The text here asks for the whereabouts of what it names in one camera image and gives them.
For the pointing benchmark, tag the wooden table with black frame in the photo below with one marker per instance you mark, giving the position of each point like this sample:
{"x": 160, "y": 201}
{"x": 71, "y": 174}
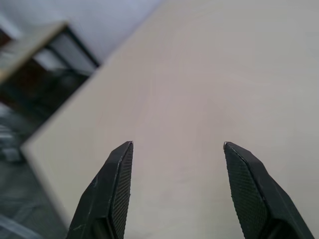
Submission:
{"x": 37, "y": 43}

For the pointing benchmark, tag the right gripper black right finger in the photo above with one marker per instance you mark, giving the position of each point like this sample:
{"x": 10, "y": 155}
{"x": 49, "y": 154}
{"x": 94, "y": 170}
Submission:
{"x": 261, "y": 199}

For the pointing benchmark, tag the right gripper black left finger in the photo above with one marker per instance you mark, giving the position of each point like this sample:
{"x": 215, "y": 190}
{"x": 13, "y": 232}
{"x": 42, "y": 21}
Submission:
{"x": 99, "y": 199}

